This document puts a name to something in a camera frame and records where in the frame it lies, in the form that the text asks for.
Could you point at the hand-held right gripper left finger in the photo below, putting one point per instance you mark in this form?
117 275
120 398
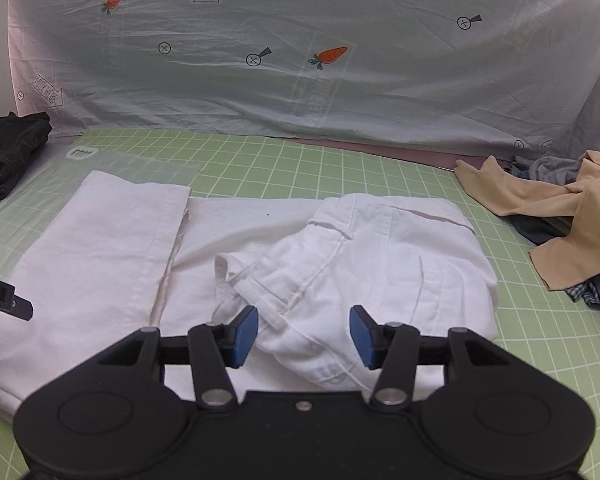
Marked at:
245 335

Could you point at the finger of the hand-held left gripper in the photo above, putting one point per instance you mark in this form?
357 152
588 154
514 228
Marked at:
24 309

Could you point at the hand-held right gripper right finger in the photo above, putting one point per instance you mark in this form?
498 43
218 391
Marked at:
362 337

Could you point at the white pants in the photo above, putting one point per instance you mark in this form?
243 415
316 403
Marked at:
330 260

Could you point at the black garment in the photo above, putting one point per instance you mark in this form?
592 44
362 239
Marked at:
10 150

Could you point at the green grid mat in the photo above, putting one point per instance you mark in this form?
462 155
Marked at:
330 170

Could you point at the pink board strip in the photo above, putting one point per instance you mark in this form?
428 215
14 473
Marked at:
380 152

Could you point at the blue checked shirt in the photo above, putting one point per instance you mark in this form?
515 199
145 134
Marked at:
582 292

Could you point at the grey carrot print sheet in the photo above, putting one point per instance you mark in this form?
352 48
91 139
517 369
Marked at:
280 100

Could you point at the beige garment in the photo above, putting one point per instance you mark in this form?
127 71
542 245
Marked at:
570 210

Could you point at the grey garment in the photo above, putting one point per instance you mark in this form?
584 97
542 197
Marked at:
545 167

